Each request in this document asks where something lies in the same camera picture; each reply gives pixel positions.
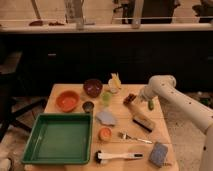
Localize bunch of dark red grapes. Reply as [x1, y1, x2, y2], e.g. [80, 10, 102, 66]
[123, 93, 136, 105]

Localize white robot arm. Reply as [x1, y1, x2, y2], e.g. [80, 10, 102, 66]
[138, 75, 213, 171]

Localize dark red bowl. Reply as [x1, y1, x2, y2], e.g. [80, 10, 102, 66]
[83, 79, 103, 98]

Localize orange bowl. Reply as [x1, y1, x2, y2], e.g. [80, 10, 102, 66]
[55, 91, 80, 112]

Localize green pepper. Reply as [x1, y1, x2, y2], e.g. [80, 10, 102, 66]
[148, 99, 154, 111]

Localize yellow banana in white cup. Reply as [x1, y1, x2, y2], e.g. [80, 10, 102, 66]
[108, 73, 122, 93]

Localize black wooden brush block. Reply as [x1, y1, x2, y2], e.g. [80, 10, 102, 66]
[133, 115, 155, 132]

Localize small green cup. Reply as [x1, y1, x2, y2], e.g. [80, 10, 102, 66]
[101, 92, 112, 106]

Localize grey blue cloth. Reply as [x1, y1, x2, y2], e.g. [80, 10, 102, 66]
[96, 110, 116, 126]

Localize silver fork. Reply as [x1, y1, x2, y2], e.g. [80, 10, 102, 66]
[118, 132, 153, 144]

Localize small dark metal cup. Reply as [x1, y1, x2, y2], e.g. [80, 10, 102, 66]
[82, 101, 94, 113]

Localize blue sponge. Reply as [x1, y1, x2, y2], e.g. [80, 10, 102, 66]
[149, 142, 168, 167]

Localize green plastic tray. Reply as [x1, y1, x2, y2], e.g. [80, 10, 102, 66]
[22, 114, 93, 165]

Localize black chair at left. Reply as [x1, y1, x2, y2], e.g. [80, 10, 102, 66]
[0, 52, 47, 142]

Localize white handled dish brush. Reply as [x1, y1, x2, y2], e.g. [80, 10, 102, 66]
[94, 151, 143, 164]

